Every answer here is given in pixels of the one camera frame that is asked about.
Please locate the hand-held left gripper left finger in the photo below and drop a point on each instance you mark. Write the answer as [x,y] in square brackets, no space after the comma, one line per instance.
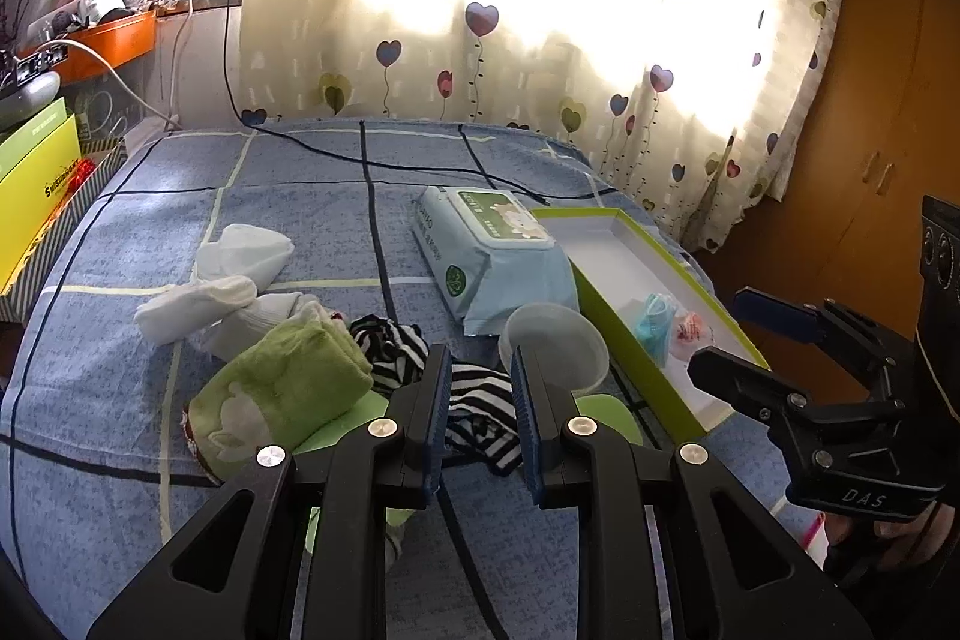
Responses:
[439,400]

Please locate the blue wet wipes pack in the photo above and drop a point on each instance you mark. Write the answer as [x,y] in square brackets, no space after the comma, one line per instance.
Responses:
[480,265]

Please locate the red tinsel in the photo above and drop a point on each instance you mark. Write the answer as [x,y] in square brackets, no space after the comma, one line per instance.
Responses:
[81,169]

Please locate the yellow box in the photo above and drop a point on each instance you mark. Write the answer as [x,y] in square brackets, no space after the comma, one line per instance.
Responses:
[37,197]

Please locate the person's right hand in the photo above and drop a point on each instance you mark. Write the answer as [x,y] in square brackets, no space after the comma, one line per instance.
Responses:
[892,533]

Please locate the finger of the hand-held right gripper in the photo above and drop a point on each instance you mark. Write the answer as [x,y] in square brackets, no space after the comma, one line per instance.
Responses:
[776,311]
[742,381]

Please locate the green white box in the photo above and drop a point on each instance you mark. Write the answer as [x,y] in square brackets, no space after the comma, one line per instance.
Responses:
[30,132]

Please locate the blue plaid bedsheet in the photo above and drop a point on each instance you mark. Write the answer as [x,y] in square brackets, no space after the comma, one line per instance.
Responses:
[300,197]

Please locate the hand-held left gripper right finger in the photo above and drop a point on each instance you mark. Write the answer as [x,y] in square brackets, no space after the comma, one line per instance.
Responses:
[525,415]

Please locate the wooden wardrobe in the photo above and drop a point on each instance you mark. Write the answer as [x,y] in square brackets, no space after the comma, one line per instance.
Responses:
[862,123]

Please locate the small white red packet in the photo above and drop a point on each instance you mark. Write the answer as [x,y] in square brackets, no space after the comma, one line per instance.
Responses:
[690,332]

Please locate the orange box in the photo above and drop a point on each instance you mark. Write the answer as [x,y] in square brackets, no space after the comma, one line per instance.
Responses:
[112,44]

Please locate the clear plastic bowl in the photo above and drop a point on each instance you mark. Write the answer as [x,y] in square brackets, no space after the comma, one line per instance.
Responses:
[555,332]

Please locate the black white striped cloth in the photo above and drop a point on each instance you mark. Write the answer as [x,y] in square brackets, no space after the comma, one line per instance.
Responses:
[390,347]

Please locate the white sock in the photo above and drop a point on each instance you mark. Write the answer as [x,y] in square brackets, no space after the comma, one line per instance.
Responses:
[195,310]
[262,317]

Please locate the striped cardboard tray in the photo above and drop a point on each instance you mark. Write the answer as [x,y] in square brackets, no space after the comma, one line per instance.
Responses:
[90,169]

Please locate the aluminium rail piece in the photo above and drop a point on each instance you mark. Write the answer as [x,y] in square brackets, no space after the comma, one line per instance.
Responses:
[45,59]

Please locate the green plush towel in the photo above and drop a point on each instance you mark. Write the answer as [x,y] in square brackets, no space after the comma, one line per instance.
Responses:
[292,377]

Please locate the green cardboard box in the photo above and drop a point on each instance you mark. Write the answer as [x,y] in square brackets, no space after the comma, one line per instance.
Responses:
[622,250]

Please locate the grey oval device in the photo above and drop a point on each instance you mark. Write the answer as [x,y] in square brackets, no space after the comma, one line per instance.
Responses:
[30,96]

